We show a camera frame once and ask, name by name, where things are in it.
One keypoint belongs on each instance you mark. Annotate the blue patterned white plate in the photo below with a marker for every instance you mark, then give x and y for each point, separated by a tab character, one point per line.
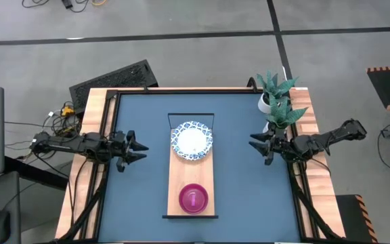
191	140

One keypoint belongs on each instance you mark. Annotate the black curved clamp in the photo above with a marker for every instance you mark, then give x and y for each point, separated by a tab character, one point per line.
251	82

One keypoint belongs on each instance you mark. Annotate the black perforated computer case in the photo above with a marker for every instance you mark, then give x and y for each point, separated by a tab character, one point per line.
113	81

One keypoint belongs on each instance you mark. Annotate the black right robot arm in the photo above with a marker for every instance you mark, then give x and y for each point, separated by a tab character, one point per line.
327	140

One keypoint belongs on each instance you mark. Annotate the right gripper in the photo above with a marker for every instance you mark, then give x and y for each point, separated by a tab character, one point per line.
283	147

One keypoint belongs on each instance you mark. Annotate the green plant in white pot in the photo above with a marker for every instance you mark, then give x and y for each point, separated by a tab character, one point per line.
283	115
264	103

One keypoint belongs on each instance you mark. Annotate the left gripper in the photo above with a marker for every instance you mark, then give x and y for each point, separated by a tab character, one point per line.
118	146

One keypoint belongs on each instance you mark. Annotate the wooden tray board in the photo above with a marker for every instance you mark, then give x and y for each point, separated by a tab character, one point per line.
190	173

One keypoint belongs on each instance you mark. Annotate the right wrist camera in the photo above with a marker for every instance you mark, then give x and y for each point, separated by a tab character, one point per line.
269	160

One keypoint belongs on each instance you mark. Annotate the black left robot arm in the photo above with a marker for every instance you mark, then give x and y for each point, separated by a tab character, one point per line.
66	146

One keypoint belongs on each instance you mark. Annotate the purple translucent plastic bowl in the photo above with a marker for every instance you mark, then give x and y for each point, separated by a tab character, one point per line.
193	199

